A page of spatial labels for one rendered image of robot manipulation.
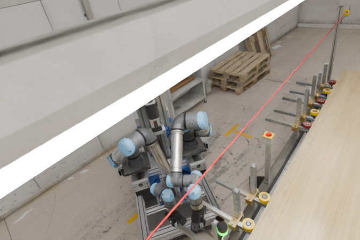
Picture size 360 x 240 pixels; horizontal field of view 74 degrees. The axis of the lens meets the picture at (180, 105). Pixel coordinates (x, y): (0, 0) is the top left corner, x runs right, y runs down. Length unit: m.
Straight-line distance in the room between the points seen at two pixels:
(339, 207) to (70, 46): 1.92
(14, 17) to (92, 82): 3.14
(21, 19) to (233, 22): 3.10
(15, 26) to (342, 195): 3.45
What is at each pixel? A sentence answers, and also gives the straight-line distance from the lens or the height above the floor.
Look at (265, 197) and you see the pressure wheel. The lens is 1.92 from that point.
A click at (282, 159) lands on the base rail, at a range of 2.49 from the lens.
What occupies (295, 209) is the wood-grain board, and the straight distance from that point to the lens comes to 1.90.
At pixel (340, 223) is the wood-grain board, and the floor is 0.90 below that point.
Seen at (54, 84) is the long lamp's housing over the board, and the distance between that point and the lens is 0.19.
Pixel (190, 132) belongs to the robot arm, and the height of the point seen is 1.22.
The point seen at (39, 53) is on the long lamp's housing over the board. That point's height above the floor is 2.38.
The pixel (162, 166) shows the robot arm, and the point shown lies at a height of 1.26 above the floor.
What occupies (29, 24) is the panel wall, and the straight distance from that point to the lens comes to 3.36.
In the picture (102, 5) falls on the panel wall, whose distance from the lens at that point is 3.68.
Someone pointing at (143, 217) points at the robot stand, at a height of 0.23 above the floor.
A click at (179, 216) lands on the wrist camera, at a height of 0.98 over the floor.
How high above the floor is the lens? 2.42
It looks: 30 degrees down
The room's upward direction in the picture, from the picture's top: 11 degrees counter-clockwise
